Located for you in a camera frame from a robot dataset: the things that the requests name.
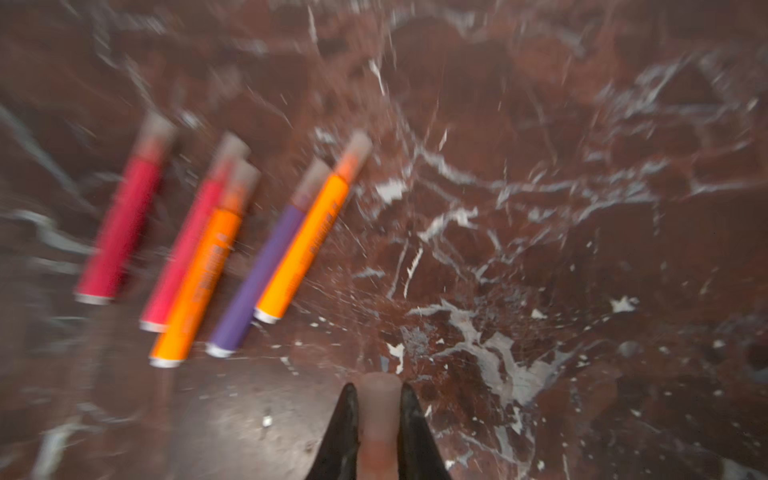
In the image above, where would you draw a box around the orange marker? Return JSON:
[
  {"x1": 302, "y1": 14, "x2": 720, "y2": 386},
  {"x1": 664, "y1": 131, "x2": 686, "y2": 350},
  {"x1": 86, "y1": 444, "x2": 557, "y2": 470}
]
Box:
[
  {"x1": 149, "y1": 158, "x2": 261, "y2": 368},
  {"x1": 254, "y1": 130, "x2": 373, "y2": 324}
]

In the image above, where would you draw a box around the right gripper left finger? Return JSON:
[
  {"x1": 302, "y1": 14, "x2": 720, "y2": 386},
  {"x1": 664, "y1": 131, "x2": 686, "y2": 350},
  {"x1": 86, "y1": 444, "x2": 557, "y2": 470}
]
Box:
[{"x1": 305, "y1": 383, "x2": 360, "y2": 480}]

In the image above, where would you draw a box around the purple marker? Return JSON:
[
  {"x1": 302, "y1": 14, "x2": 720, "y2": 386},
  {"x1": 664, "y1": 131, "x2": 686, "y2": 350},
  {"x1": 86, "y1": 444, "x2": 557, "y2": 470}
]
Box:
[{"x1": 206, "y1": 158, "x2": 332, "y2": 358}]

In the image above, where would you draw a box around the translucent pen cap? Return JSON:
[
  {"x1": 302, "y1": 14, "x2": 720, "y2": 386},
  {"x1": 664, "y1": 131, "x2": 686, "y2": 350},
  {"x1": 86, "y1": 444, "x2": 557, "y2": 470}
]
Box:
[{"x1": 357, "y1": 373, "x2": 402, "y2": 479}]

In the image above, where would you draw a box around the pink marker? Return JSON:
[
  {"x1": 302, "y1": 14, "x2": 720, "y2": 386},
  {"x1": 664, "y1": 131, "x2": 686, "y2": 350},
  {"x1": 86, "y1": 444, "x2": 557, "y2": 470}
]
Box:
[
  {"x1": 139, "y1": 131, "x2": 250, "y2": 333},
  {"x1": 74, "y1": 111, "x2": 177, "y2": 305}
]

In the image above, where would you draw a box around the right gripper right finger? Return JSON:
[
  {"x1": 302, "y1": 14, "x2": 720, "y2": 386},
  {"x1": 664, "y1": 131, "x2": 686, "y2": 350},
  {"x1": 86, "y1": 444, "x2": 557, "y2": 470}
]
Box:
[{"x1": 397, "y1": 383, "x2": 451, "y2": 480}]

